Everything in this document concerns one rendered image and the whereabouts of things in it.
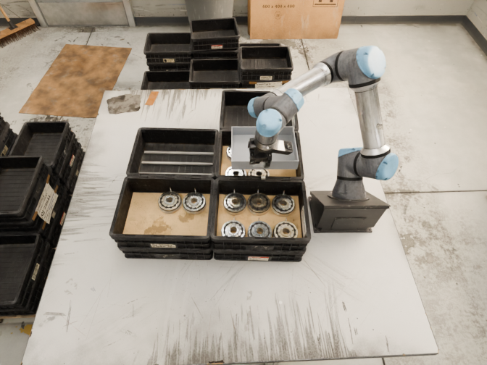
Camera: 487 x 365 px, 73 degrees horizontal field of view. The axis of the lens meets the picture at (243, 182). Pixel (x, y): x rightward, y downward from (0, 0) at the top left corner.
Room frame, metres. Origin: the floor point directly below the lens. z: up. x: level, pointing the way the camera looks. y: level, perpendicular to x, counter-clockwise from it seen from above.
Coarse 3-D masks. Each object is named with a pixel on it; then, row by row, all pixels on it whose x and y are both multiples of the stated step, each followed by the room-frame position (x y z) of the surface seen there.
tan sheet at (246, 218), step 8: (296, 200) 0.82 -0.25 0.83; (296, 208) 0.78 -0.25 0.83; (224, 216) 0.73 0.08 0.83; (232, 216) 0.73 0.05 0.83; (240, 216) 0.73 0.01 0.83; (248, 216) 0.73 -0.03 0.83; (256, 216) 0.73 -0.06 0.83; (264, 216) 0.73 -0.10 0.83; (272, 216) 0.74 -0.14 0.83; (288, 216) 0.74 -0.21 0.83; (296, 216) 0.74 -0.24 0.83; (248, 224) 0.69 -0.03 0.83; (272, 224) 0.70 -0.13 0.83; (296, 224) 0.70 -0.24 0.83; (232, 232) 0.65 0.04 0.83; (272, 232) 0.65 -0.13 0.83
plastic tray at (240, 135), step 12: (240, 132) 1.02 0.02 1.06; (252, 132) 1.03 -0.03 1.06; (288, 132) 1.03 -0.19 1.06; (240, 144) 0.96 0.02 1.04; (240, 156) 0.89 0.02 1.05; (276, 156) 0.90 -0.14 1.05; (288, 156) 0.90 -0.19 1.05; (240, 168) 0.83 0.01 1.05; (252, 168) 0.83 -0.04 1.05; (264, 168) 0.83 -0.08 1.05; (276, 168) 0.83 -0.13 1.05; (288, 168) 0.84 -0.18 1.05
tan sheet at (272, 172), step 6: (222, 150) 1.11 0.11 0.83; (222, 156) 1.07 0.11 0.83; (222, 162) 1.03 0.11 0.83; (228, 162) 1.03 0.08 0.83; (222, 168) 1.00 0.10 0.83; (222, 174) 0.96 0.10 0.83; (270, 174) 0.97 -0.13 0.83; (276, 174) 0.97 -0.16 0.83; (282, 174) 0.97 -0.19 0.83; (288, 174) 0.97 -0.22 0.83; (294, 174) 0.97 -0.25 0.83
